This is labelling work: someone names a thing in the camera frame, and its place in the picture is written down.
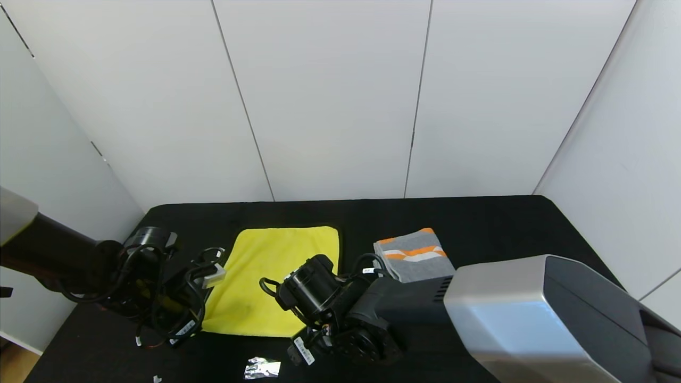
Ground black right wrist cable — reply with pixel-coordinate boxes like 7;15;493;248
259;253;392;326

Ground crumpled silver foil scrap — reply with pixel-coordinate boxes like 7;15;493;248
244;357;281;380

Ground yellow microfibre towel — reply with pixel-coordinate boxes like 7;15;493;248
202;226;340;338

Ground black fabric table cover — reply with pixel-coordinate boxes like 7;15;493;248
24;194;681;383

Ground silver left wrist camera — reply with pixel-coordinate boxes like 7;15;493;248
200;264;227;289

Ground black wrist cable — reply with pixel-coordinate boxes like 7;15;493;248
259;253;392;326
59;245;225;349

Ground grey towel with orange stripes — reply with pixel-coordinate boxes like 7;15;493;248
373;228;456;284

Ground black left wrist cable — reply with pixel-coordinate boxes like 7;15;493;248
59;245;225;349

